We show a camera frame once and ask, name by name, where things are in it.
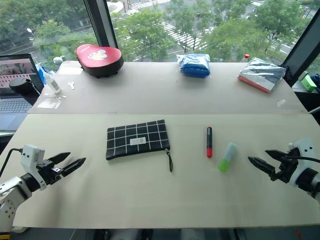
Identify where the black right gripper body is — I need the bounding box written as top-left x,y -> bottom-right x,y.
269,148 -> 300,184

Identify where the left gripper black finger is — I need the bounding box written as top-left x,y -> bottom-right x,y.
48,151 -> 72,165
59,157 -> 87,177

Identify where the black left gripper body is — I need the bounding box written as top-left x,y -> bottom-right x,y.
36,159 -> 64,186

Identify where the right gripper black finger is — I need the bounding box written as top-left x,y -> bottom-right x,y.
265,149 -> 286,161
247,156 -> 276,176

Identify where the green and mint highlighter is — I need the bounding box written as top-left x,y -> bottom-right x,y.
217,142 -> 239,174

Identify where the red and black pen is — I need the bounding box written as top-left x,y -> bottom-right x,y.
206,126 -> 214,159

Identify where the black grid pencil pouch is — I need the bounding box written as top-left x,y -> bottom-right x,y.
105,118 -> 174,173

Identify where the laptop computer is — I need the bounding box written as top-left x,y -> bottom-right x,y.
0,53 -> 46,133

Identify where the red heart-shaped box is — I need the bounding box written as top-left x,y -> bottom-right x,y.
75,43 -> 125,79

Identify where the clear flat plastic bag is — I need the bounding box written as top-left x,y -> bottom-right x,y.
37,95 -> 67,110

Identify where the small white labelled bottle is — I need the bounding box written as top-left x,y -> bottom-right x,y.
40,69 -> 62,95

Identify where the green box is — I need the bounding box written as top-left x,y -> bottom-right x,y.
300,74 -> 318,93

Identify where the grey red packet in plastic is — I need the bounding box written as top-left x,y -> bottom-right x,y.
237,57 -> 287,94

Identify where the white paper sheet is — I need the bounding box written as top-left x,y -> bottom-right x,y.
58,67 -> 84,76

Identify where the blue plastic wrapping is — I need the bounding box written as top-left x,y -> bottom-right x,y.
35,63 -> 55,76

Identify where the blue cloth in plastic bag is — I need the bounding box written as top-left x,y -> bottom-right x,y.
175,52 -> 212,79

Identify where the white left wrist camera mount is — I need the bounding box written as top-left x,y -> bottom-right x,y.
20,144 -> 47,191

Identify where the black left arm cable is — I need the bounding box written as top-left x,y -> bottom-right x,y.
0,147 -> 25,177

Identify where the black slanted window frame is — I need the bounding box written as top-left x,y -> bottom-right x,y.
282,16 -> 320,89

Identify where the black window post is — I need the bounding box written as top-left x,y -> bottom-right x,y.
83,0 -> 119,51

